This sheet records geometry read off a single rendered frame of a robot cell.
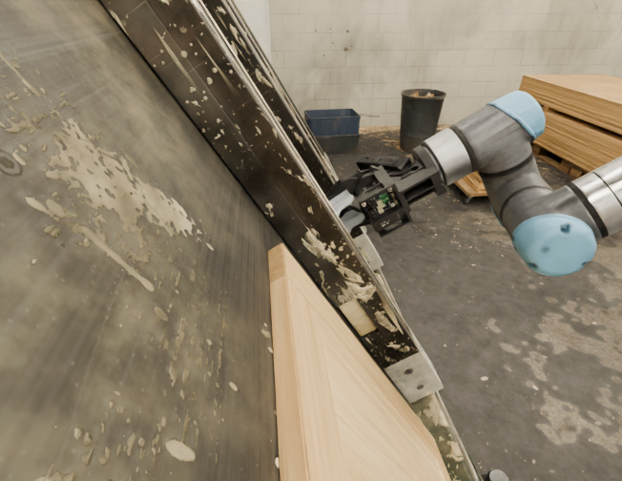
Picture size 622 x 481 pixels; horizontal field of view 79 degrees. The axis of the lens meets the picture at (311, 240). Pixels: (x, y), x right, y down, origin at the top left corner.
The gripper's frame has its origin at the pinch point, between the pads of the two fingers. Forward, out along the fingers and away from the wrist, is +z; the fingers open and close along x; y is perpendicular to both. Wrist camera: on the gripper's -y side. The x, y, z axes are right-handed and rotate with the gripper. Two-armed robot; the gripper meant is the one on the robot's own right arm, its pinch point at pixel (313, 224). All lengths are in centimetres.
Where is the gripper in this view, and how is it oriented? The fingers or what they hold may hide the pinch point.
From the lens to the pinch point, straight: 61.4
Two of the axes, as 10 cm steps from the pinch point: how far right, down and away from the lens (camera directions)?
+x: 5.0, 7.0, 5.1
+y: 1.2, 5.3, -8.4
